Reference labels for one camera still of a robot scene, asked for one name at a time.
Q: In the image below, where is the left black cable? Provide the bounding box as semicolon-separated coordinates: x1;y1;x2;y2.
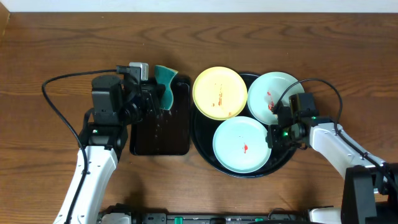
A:
41;65;131;224

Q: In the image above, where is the right black cable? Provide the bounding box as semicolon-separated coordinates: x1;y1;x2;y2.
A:
272;78;398;187

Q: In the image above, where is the light blue plate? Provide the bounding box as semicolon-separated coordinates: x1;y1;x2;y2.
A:
212;116;272;174
247;72;297;125

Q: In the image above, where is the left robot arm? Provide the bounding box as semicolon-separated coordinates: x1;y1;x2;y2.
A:
55;63;177;223

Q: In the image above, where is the yellow plate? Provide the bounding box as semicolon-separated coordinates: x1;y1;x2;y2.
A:
192;67;248;121

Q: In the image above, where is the black cable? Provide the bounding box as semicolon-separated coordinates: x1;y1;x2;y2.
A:
272;78;398;187
41;65;131;224

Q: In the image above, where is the green yellow sponge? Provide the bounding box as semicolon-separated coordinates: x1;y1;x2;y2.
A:
154;65;178;110

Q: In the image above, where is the black rectangular water tray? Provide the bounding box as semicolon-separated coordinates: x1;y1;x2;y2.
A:
129;75;191;156

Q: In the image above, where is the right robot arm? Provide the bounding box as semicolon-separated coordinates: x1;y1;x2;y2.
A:
267;93;397;223

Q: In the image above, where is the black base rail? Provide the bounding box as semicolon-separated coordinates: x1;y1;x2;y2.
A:
99;205;343;224

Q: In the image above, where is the black round tray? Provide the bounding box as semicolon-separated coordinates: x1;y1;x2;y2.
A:
191;73;304;178

